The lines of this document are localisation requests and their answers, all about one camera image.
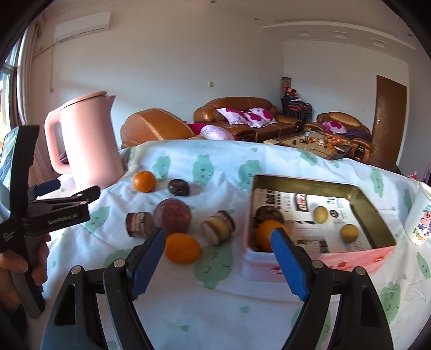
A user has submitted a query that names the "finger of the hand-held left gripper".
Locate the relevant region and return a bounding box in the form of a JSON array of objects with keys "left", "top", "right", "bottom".
[
  {"left": 28, "top": 186, "right": 101, "bottom": 216},
  {"left": 33, "top": 179, "right": 62, "bottom": 197}
]

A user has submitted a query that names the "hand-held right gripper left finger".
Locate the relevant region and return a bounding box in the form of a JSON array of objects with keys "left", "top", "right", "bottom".
[{"left": 40, "top": 228, "right": 166, "bottom": 350}]

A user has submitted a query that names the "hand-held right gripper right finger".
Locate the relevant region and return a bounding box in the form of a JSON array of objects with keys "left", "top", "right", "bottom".
[{"left": 270, "top": 228, "right": 394, "bottom": 350}]

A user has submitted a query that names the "pink tin box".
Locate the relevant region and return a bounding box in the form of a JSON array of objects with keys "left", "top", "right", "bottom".
[{"left": 241, "top": 174, "right": 397, "bottom": 283}]

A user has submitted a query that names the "oval orange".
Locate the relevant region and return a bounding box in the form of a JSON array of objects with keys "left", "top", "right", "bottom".
[{"left": 164, "top": 233, "right": 203, "bottom": 264}]

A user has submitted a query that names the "large purple passion fruit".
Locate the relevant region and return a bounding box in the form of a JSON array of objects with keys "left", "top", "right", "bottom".
[{"left": 154, "top": 198, "right": 192, "bottom": 235}]

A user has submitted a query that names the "small round orange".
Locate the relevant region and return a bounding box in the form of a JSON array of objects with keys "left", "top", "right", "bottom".
[{"left": 133, "top": 170, "right": 157, "bottom": 193}]

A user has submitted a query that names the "small dark passion fruit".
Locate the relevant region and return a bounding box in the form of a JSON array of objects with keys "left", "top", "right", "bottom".
[{"left": 168, "top": 178, "right": 191, "bottom": 197}]

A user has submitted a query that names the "printed paper sheet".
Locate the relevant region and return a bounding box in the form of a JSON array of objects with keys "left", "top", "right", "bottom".
[{"left": 252, "top": 188, "right": 378, "bottom": 254}]

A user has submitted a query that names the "small brown layered cake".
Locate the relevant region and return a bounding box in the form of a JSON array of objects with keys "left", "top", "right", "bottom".
[{"left": 126, "top": 211, "right": 155, "bottom": 239}]

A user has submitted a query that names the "pink electric kettle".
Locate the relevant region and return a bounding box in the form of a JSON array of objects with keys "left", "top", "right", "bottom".
[{"left": 44, "top": 91, "right": 126, "bottom": 191}]

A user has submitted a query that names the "small cream layered cake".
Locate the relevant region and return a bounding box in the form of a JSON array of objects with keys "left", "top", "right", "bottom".
[{"left": 201, "top": 210, "right": 236, "bottom": 246}]

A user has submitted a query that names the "white cloud print tablecloth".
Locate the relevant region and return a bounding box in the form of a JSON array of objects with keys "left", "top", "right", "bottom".
[{"left": 27, "top": 139, "right": 431, "bottom": 350}]

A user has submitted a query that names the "window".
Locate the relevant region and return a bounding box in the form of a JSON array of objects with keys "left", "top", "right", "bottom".
[{"left": 0, "top": 50, "right": 16, "bottom": 127}]

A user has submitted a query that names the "light curtain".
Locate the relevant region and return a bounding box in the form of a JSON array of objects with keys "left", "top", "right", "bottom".
[{"left": 15, "top": 25, "right": 38, "bottom": 127}]

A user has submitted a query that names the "brown leather armchair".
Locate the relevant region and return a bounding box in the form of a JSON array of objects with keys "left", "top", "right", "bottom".
[
  {"left": 120, "top": 108, "right": 197, "bottom": 149},
  {"left": 304, "top": 112, "right": 373, "bottom": 164}
]

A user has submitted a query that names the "wooden coffee table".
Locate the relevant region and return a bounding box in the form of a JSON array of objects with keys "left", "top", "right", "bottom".
[{"left": 263, "top": 131, "right": 353, "bottom": 161}]

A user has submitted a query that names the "white cartoon print cup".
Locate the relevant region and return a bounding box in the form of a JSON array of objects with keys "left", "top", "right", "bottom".
[{"left": 404, "top": 182, "right": 431, "bottom": 247}]

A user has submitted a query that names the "purple cloth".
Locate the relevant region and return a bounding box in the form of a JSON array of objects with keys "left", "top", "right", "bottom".
[{"left": 345, "top": 127, "right": 371, "bottom": 141}]

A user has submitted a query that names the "light pink pillow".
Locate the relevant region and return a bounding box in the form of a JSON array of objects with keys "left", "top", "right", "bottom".
[{"left": 199, "top": 124, "right": 235, "bottom": 141}]

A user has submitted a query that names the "dark metal rack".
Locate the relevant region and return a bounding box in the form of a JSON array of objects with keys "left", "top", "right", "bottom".
[{"left": 281, "top": 94, "right": 312, "bottom": 124}]

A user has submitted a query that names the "white air conditioner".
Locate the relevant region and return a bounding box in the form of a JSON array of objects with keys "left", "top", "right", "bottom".
[{"left": 53, "top": 11, "right": 112, "bottom": 43}]

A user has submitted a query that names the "brown leather sofa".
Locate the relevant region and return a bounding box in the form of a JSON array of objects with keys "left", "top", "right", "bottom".
[{"left": 193, "top": 96, "right": 304, "bottom": 142}]

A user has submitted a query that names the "brown wooden door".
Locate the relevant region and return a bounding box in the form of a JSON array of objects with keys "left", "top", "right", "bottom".
[{"left": 371, "top": 75, "right": 408, "bottom": 169}]

